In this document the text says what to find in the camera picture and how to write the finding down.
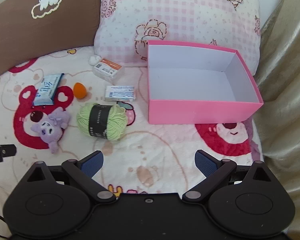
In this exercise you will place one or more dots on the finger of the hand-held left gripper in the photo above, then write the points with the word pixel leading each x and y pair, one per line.
pixel 5 150

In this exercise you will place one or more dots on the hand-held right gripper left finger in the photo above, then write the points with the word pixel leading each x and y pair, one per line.
pixel 92 165

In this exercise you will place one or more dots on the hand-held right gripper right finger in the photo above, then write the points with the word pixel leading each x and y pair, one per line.
pixel 206 166

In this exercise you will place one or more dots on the green yarn ball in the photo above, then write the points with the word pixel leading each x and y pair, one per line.
pixel 115 122

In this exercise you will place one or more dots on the purple plush toy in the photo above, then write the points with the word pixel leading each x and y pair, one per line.
pixel 50 127

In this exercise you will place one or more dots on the pink cardboard box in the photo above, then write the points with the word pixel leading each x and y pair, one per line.
pixel 190 110

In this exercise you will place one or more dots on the blue wet wipes packet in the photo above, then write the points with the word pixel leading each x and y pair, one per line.
pixel 46 90

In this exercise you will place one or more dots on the orange makeup sponge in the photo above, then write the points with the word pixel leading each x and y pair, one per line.
pixel 79 90

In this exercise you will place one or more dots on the small white box blue label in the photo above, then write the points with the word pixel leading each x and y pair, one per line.
pixel 118 93

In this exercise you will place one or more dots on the clear box with orange label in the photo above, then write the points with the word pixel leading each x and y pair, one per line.
pixel 107 71

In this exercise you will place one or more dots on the golden satin cloth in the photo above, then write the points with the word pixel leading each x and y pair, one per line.
pixel 285 105

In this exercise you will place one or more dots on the small white cotton wad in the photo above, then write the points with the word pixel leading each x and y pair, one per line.
pixel 93 60

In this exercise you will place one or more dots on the brown pillow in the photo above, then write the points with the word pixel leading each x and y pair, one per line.
pixel 65 30

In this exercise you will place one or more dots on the pink checkered pillow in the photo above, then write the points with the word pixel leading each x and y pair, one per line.
pixel 177 12

